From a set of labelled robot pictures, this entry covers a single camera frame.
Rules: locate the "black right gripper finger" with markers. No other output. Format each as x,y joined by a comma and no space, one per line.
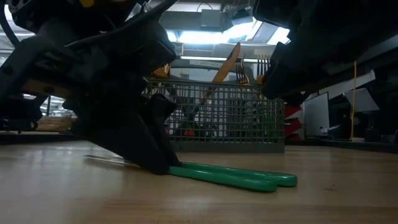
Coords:
297,99
289,74

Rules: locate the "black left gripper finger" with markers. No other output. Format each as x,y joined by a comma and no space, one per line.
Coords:
161,109
130,140

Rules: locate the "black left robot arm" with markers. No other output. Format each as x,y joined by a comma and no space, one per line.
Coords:
46,18

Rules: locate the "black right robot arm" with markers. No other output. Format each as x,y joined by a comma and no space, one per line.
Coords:
342,15

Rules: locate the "white board panel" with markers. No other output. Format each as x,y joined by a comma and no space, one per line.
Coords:
317,115

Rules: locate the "red storage bins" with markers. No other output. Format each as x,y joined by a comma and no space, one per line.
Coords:
292,130

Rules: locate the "white angled panel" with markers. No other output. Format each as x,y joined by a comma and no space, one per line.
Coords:
362,99

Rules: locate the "long ceiling light bar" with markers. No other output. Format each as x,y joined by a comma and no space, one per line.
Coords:
202,58

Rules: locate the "grey mesh cutlery basket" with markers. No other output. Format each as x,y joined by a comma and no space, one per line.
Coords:
227,147

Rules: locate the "woven wicker basket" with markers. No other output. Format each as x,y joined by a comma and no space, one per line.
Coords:
56,124

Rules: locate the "black ceiling box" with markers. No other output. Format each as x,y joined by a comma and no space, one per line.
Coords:
214,18

